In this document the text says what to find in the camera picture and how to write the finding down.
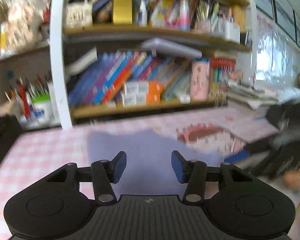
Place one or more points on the white pen holder with pens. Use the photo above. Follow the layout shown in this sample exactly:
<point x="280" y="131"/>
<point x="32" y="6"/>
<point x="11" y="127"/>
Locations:
<point x="230" y="32"/>

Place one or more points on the white charger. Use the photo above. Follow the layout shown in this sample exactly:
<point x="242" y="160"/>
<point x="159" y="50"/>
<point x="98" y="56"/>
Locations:
<point x="185" y="98"/>

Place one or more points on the pink and purple sweater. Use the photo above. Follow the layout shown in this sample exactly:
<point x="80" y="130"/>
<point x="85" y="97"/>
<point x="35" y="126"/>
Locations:
<point x="147" y="150"/>

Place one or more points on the white jar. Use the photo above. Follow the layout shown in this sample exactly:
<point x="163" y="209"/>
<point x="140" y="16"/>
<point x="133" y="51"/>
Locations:
<point x="41" y="110"/>

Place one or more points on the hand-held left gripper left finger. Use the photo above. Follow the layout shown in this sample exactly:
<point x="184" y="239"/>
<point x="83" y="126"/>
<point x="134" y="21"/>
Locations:
<point x="119" y="167"/>

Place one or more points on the cream quilted handbag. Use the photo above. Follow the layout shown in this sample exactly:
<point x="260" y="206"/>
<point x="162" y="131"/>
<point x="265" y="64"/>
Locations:
<point x="78" y="15"/>

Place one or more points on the wall chart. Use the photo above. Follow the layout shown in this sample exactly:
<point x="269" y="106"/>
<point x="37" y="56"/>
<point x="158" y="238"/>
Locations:
<point x="272" y="50"/>

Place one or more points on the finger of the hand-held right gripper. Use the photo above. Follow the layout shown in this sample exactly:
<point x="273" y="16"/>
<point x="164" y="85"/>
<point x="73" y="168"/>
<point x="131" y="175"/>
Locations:
<point x="237" y="157"/>

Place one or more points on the row of red books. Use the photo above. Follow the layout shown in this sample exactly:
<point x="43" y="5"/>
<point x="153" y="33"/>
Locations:
<point x="222" y="63"/>

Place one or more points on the bundle of coloured pencils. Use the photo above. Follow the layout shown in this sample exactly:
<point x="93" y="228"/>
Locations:
<point x="37" y="87"/>

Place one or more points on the white flat tray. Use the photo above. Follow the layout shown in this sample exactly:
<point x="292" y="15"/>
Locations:
<point x="170" y="47"/>

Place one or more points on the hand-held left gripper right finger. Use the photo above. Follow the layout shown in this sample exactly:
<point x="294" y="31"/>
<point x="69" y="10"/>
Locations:
<point x="178" y="167"/>

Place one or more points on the white side shelf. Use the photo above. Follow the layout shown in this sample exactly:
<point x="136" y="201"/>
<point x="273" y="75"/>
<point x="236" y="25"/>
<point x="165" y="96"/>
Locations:
<point x="15" y="62"/>

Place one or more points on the orange and white box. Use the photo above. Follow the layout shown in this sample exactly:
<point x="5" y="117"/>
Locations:
<point x="135" y="99"/>
<point x="140" y="87"/>

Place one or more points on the black box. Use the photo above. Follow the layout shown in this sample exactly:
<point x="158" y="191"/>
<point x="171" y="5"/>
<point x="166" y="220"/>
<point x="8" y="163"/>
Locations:
<point x="2" y="135"/>

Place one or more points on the row of colourful books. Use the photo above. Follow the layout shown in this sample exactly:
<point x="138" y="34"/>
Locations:
<point x="102" y="85"/>

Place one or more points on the pink printed cup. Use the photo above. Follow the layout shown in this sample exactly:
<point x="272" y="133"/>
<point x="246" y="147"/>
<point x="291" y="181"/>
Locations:
<point x="200" y="80"/>

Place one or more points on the white spray bottle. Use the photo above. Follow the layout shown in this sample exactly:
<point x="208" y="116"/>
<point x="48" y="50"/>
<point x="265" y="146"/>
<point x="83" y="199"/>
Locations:
<point x="143" y="15"/>

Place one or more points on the white wooden bookshelf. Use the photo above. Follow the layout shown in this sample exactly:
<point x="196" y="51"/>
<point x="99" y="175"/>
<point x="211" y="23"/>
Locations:
<point x="57" y="80"/>

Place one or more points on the pink gradient bottle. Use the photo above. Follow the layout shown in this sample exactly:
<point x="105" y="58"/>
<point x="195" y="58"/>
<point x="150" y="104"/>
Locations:
<point x="185" y="17"/>

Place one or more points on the yellow box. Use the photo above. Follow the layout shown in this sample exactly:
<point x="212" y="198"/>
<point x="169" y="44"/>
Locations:
<point x="122" y="7"/>

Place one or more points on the stack of magazines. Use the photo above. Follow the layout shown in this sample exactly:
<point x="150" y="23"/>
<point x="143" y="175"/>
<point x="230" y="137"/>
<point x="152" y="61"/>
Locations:
<point x="250" y="95"/>

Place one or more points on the rabbit-shaped card ornament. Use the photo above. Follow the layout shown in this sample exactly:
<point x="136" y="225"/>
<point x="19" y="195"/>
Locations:
<point x="17" y="27"/>

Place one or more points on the person's right hand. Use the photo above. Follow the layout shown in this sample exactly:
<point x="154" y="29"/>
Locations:
<point x="296" y="178"/>

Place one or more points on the row of thin paperbacks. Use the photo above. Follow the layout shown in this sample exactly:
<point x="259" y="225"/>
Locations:
<point x="165" y="12"/>

